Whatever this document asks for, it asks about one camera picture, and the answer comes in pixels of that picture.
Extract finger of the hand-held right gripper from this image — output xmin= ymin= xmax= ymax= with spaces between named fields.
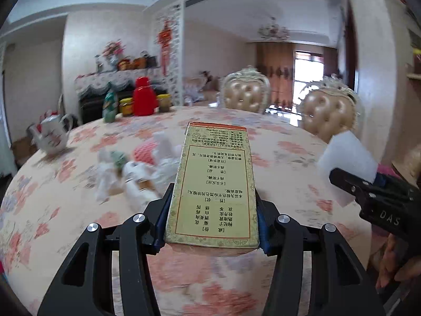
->
xmin=329 ymin=168 xmax=379 ymax=206
xmin=375 ymin=171 xmax=401 ymax=190

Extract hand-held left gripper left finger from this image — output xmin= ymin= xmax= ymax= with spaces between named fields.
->
xmin=37 ymin=182 xmax=175 ymax=316

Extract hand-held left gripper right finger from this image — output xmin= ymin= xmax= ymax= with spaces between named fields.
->
xmin=255 ymin=191 xmax=385 ymax=316

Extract white tissue sheet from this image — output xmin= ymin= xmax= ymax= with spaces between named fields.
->
xmin=320 ymin=131 xmax=379 ymax=200

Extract pile of white trash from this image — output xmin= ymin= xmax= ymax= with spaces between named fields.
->
xmin=123 ymin=161 xmax=159 ymax=205

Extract yellow medicine box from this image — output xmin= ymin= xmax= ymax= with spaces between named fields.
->
xmin=164 ymin=122 xmax=260 ymax=257

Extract pink foam net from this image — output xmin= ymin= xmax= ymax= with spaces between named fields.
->
xmin=133 ymin=138 xmax=159 ymax=166

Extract white paper wrapper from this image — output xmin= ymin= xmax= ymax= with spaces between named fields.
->
xmin=95 ymin=148 xmax=119 ymax=202

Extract green wrapper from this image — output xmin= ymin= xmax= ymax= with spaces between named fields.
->
xmin=110 ymin=151 xmax=128 ymax=172

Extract person's right hand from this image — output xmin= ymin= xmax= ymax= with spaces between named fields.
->
xmin=375 ymin=234 xmax=421 ymax=288

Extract floral tablecloth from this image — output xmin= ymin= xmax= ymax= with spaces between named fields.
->
xmin=0 ymin=105 xmax=374 ymax=316

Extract cream tufted dining chair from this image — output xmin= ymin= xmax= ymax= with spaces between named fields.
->
xmin=221 ymin=67 xmax=271 ymax=114
xmin=299 ymin=77 xmax=363 ymax=144

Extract yellow lidded jar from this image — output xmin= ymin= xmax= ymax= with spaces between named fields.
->
xmin=157 ymin=94 xmax=172 ymax=113
xmin=119 ymin=98 xmax=134 ymax=117

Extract red plastic container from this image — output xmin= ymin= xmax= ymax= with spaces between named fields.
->
xmin=133 ymin=77 xmax=159 ymax=116

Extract green bottle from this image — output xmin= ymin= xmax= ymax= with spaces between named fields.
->
xmin=103 ymin=89 xmax=119 ymax=121

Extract dark wooden sideboard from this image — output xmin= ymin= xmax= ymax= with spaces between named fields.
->
xmin=79 ymin=84 xmax=168 ymax=126

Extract beige sofa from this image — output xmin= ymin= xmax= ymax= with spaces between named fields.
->
xmin=182 ymin=72 xmax=227 ymax=103

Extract white porcelain teapot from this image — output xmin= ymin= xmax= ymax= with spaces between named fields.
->
xmin=26 ymin=113 xmax=73 ymax=155

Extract brown curtains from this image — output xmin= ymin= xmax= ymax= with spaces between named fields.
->
xmin=257 ymin=43 xmax=338 ymax=97

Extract white lattice screen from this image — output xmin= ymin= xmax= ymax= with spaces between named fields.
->
xmin=154 ymin=3 xmax=185 ymax=106

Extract white lace cloth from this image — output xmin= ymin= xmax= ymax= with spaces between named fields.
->
xmin=74 ymin=67 xmax=167 ymax=96

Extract cardboard box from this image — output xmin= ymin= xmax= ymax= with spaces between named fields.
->
xmin=11 ymin=136 xmax=37 ymax=169

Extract dark handbag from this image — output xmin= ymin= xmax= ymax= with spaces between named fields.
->
xmin=141 ymin=51 xmax=158 ymax=68

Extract flower vase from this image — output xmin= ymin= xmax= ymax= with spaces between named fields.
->
xmin=103 ymin=41 xmax=123 ymax=72

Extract red knot hanging decoration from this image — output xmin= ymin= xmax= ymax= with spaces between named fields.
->
xmin=158 ymin=21 xmax=173 ymax=76

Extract chandelier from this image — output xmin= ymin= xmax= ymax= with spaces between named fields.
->
xmin=258 ymin=17 xmax=290 ymax=41

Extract dark door frame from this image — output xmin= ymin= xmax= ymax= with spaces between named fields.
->
xmin=343 ymin=0 xmax=360 ymax=90

